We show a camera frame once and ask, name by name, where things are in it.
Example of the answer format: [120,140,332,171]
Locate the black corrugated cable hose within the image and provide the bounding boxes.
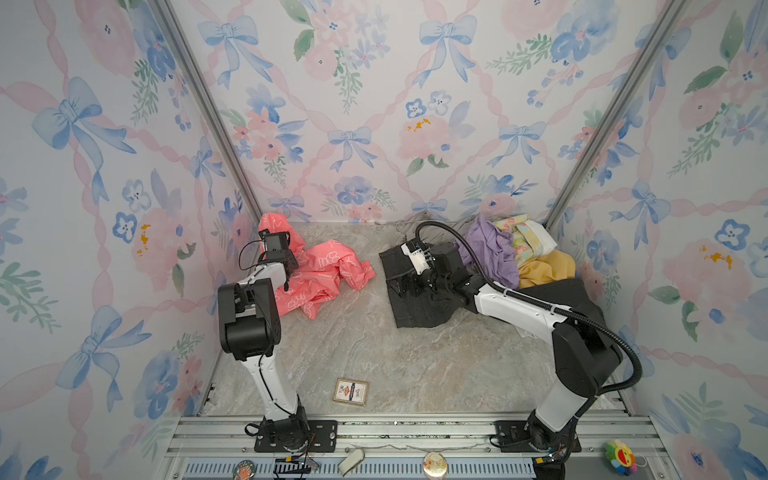
[413,220,644,397]

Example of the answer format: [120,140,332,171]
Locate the mustard yellow cloth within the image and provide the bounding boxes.
[519,250,576,289]

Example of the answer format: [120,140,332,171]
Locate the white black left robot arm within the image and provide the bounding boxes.
[217,249,310,452]

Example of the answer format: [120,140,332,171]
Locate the aluminium corner post left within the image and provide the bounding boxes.
[148,0,262,224]

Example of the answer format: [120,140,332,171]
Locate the colourful flower toy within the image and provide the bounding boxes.
[604,440,638,476]

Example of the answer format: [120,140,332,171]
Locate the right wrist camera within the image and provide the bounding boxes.
[401,239,433,275]

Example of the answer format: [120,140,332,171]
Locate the small printed card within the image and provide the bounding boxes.
[332,378,370,406]

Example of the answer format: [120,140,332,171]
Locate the pink patterned cloth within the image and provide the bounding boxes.
[259,213,376,320]

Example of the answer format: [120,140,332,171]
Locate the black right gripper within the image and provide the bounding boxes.
[385,264,452,301]

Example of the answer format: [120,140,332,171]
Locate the white plastic clip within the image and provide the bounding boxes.
[338,448,365,477]

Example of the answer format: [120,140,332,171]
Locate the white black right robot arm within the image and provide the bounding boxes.
[380,241,623,461]

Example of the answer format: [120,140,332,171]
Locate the purple cloth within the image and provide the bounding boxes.
[463,215,520,289]

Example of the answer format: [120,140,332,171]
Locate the aluminium corner post right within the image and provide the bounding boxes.
[544,0,688,230]

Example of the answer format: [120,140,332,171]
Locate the round tan badge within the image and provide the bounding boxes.
[422,452,448,480]

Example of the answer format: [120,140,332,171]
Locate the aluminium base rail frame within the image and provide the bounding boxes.
[154,410,681,479]

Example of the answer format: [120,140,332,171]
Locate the round green badge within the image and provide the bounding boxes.
[232,460,257,480]

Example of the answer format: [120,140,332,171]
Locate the dark grey denim jeans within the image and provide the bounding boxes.
[379,244,605,341]

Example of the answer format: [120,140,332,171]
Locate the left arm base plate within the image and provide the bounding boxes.
[244,417,338,454]

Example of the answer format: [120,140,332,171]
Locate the aluminium corner post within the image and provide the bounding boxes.
[544,0,688,230]
[148,0,262,224]

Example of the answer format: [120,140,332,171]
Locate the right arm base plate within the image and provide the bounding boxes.
[489,419,582,455]

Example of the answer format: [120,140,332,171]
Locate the pastel floral cloth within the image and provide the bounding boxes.
[492,214,557,267]

